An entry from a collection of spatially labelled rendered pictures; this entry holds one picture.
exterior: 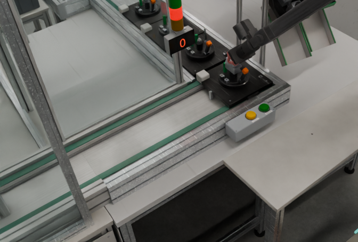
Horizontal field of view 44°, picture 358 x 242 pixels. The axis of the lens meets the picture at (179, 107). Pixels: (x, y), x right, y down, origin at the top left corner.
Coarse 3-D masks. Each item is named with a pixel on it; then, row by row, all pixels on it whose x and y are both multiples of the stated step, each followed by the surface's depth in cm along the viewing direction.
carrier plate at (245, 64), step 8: (248, 64) 204; (208, 72) 202; (216, 72) 202; (256, 72) 199; (208, 80) 198; (216, 80) 198; (256, 80) 195; (264, 80) 195; (208, 88) 195; (216, 88) 194; (224, 88) 193; (240, 88) 192; (248, 88) 192; (256, 88) 192; (264, 88) 193; (216, 96) 192; (224, 96) 190; (232, 96) 189; (240, 96) 189; (232, 104) 187
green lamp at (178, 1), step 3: (168, 0) 168; (171, 0) 167; (174, 0) 167; (177, 0) 167; (180, 0) 168; (168, 3) 170; (171, 3) 168; (174, 3) 168; (177, 3) 168; (180, 3) 169; (171, 6) 169; (174, 6) 169; (177, 6) 169; (180, 6) 170
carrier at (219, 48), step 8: (200, 40) 208; (208, 40) 220; (216, 40) 219; (192, 48) 213; (200, 48) 210; (216, 48) 215; (224, 48) 214; (184, 56) 212; (192, 56) 208; (200, 56) 208; (208, 56) 208; (216, 56) 210; (224, 56) 210; (184, 64) 208; (192, 64) 207; (200, 64) 207; (208, 64) 206; (216, 64) 207; (192, 72) 203
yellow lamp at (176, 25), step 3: (171, 21) 175; (174, 21) 173; (177, 21) 173; (180, 21) 174; (171, 24) 176; (174, 24) 174; (177, 24) 174; (180, 24) 175; (183, 24) 177; (171, 27) 177; (174, 27) 175; (177, 27) 175; (180, 27) 175; (183, 27) 177; (174, 30) 176; (177, 30) 176; (180, 30) 176
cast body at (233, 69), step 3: (225, 60) 195; (231, 60) 188; (225, 63) 193; (228, 63) 191; (225, 66) 194; (228, 66) 192; (231, 66) 190; (234, 66) 190; (237, 66) 190; (240, 66) 190; (228, 69) 193; (231, 69) 191; (234, 69) 189; (237, 69) 190; (240, 69) 191; (234, 72) 190; (237, 72) 191
